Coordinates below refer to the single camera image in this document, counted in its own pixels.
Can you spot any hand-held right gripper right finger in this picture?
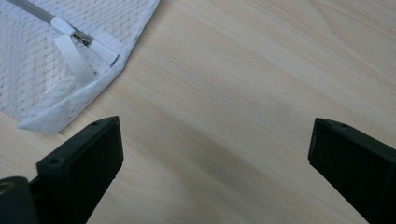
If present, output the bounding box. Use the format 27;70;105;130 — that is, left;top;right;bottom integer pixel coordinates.
307;117;396;224

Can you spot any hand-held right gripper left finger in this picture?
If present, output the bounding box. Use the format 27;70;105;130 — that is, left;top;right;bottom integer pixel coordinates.
29;116;124;224

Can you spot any white mesh laundry bag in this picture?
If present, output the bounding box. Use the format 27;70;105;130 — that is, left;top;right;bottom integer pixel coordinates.
0;0;162;135

